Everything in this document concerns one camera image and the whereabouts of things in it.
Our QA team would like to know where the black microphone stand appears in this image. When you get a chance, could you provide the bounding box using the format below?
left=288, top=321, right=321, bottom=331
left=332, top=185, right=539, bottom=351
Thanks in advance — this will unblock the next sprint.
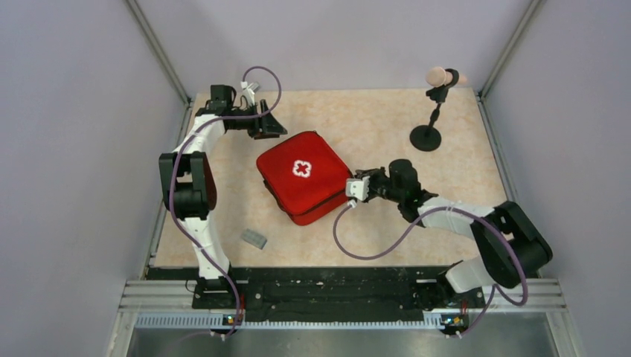
left=409, top=66, right=467, bottom=152

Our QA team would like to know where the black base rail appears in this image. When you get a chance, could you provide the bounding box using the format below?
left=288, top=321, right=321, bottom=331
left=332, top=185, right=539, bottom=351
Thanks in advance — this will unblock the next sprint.
left=192, top=266, right=484, bottom=323

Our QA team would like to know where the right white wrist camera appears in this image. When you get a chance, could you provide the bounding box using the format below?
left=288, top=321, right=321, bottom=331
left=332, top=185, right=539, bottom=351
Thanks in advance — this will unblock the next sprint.
left=345, top=176, right=370, bottom=202

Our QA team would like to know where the red black medicine kit bag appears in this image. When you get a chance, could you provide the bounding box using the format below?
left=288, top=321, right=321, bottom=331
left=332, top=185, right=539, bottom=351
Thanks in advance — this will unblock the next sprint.
left=256, top=131, right=351, bottom=226

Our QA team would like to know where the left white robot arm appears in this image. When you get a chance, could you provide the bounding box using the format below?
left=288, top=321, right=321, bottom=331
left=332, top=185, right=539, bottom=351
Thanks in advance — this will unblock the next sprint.
left=158, top=81, right=287, bottom=280

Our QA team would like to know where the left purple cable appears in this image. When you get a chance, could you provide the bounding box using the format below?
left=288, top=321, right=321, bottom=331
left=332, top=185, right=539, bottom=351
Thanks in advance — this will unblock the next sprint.
left=167, top=66, right=283, bottom=338

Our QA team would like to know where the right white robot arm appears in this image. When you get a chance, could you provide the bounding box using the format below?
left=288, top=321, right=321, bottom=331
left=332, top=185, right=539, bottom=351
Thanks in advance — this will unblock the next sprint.
left=345, top=159, right=553, bottom=306

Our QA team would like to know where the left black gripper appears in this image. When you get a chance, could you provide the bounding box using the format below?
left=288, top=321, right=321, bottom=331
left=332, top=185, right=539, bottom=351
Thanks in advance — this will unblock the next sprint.
left=229, top=99, right=287, bottom=139

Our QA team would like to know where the grey blue pill blister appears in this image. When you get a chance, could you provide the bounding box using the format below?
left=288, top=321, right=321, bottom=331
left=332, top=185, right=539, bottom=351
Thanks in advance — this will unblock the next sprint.
left=240, top=229, right=268, bottom=250

